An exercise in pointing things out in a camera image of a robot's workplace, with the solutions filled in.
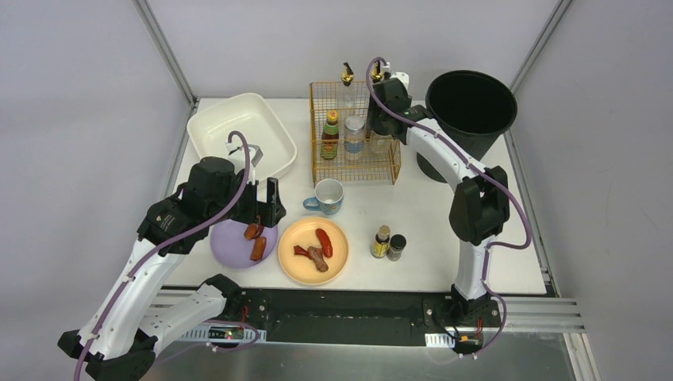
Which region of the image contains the oil bottle with brown liquid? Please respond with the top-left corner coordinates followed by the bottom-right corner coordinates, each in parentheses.
top-left (370, 67), bottom-right (384, 83)

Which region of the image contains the black lid round jar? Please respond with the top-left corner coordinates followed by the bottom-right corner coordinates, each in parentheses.
top-left (367, 133), bottom-right (393, 156)

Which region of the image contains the silver lid shaker jar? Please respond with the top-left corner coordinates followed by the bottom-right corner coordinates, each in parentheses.
top-left (344, 115), bottom-right (365, 161)

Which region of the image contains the clear oil bottle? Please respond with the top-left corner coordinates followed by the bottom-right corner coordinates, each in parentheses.
top-left (336, 62), bottom-right (357, 121)

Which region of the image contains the yellow cap sauce bottle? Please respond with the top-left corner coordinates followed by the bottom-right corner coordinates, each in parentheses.
top-left (320, 110), bottom-right (340, 160)

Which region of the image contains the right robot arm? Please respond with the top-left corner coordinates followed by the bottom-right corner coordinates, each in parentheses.
top-left (366, 70), bottom-right (517, 317)

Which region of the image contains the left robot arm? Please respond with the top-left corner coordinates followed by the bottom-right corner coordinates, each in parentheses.
top-left (58, 156), bottom-right (287, 380)

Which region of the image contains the thin orange food piece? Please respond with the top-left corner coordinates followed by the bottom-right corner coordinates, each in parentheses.
top-left (244, 223), bottom-right (259, 241)

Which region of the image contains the purple plate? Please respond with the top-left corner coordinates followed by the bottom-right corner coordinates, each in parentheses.
top-left (210, 220), bottom-right (279, 269)

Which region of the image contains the orange fried food piece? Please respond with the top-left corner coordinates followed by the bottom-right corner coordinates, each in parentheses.
top-left (250, 236), bottom-right (267, 262)

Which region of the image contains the small red sausage piece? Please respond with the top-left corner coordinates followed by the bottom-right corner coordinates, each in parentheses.
top-left (294, 245), bottom-right (311, 259)

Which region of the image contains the yellow plate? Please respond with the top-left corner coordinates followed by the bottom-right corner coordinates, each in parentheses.
top-left (278, 217), bottom-right (349, 286)

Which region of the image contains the blue white mug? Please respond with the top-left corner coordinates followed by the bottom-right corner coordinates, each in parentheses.
top-left (302, 179), bottom-right (344, 216)

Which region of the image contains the white plastic tub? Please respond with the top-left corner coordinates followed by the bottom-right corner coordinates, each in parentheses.
top-left (187, 93), bottom-right (297, 180)

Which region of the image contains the brown meat piece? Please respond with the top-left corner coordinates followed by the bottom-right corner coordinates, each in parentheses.
top-left (308, 246), bottom-right (329, 273)

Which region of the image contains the black ribbed trash bin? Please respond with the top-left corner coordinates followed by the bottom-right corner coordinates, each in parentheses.
top-left (425, 70), bottom-right (517, 160)

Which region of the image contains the dark spice jar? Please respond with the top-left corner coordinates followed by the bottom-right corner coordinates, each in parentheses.
top-left (386, 234), bottom-right (407, 261)

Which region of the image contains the small yellow label bottle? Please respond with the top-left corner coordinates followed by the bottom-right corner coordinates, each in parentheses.
top-left (371, 225), bottom-right (390, 259)

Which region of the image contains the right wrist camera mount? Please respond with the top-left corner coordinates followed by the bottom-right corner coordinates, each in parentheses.
top-left (381, 61), bottom-right (410, 90)

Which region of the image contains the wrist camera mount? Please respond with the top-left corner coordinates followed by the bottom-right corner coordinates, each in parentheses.
top-left (381, 61), bottom-right (410, 90)
top-left (226, 142), bottom-right (263, 183)

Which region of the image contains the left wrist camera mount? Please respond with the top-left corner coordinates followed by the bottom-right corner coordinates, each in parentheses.
top-left (226, 142), bottom-right (263, 183)

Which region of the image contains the gold wire basket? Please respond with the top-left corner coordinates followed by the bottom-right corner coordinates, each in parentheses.
top-left (309, 81), bottom-right (402, 184)

